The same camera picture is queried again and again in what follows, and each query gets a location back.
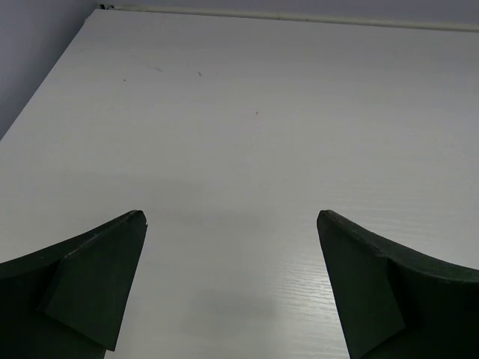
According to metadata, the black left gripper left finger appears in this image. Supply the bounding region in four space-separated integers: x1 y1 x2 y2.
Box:
1 210 147 358

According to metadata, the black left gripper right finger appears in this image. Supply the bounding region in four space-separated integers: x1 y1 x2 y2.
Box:
317 210 478 358

